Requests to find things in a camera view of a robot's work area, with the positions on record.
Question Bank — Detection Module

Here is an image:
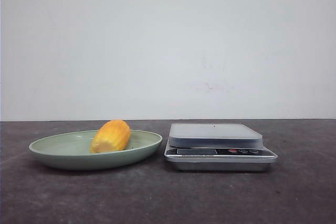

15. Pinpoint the yellow corn cob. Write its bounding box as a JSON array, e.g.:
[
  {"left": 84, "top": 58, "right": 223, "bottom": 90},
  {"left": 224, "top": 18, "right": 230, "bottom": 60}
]
[{"left": 89, "top": 120, "right": 131, "bottom": 153}]

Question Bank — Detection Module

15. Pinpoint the silver digital kitchen scale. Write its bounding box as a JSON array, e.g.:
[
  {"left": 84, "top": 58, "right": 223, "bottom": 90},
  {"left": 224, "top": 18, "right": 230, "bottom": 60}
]
[{"left": 164, "top": 123, "right": 278, "bottom": 172}]

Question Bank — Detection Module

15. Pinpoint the light green plate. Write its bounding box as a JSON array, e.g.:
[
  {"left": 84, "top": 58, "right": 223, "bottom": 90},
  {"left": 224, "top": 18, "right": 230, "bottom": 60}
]
[{"left": 29, "top": 130, "right": 162, "bottom": 170}]

